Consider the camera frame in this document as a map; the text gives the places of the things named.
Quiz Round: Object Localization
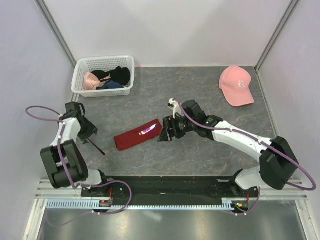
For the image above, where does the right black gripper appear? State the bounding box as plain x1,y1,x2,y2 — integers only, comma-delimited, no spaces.
157,113,197,142

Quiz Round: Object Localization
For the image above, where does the dark red cloth napkin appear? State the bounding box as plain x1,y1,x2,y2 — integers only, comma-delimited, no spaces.
113,119,163,151

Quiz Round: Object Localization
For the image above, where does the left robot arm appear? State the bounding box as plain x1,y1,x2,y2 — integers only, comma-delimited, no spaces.
40,110,110,197

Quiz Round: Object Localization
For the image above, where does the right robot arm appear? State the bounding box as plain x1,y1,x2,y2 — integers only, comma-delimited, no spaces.
159,115,299,197

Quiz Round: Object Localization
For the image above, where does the pink cloth in basket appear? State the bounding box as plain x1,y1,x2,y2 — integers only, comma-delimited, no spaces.
83,72,102,91

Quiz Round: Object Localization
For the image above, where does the blue cloth in basket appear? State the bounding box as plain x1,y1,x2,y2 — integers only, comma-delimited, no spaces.
96,80,124,90

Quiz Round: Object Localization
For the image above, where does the black cloth in basket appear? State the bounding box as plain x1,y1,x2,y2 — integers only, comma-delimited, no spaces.
91,66,131,86

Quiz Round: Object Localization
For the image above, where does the white plastic basket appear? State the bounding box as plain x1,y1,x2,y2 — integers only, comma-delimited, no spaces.
71,55,135,98

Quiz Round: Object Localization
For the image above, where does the pink baseball cap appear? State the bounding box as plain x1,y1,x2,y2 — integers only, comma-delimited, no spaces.
219,65,255,107

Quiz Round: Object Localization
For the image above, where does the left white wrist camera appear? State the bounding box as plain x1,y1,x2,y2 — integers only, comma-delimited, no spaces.
65,101,86,116

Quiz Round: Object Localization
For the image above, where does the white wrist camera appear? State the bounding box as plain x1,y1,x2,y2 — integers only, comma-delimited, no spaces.
65,101,86,116
166,97,208,126

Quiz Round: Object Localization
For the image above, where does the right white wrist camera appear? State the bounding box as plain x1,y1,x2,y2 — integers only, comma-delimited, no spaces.
166,97,208,126

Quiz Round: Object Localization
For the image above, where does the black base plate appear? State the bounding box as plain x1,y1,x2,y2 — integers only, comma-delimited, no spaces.
81,175,258,205

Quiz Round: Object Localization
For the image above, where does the front aluminium rail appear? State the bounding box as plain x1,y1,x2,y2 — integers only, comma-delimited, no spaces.
34,178,307,200

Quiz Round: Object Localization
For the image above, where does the light blue cable duct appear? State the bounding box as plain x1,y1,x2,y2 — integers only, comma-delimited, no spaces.
46,199,246,211

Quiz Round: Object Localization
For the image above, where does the left aluminium frame post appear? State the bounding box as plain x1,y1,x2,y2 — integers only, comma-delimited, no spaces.
34,0,77,68

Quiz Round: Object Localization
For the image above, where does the aluminium frame post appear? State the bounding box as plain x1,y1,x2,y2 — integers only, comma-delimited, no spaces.
34,0,77,68
254,0,300,73

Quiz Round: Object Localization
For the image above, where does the right aluminium frame post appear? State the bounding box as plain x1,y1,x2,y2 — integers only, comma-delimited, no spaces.
254,0,300,73

